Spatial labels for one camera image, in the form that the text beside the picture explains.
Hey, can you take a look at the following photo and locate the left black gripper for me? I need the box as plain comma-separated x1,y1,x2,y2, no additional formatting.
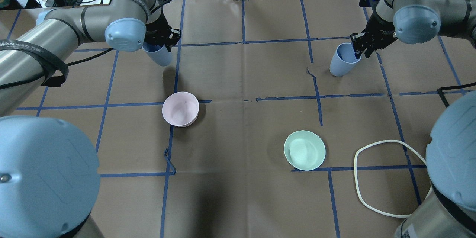
144,11,181,51

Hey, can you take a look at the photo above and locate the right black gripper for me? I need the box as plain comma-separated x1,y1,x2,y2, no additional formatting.
350,0,397,60

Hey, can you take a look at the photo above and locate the blue cup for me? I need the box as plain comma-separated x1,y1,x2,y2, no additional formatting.
142,42,172,67
329,43,361,77

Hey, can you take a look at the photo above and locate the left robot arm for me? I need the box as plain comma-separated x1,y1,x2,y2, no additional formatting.
0,0,180,238

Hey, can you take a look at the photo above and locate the pink bowl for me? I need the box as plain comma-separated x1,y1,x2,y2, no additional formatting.
162,91,199,127

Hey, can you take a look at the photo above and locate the green bowl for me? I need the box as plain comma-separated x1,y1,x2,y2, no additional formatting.
283,130,327,171

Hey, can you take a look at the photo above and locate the white toaster power cable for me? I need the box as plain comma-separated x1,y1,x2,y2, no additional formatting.
354,140,434,218

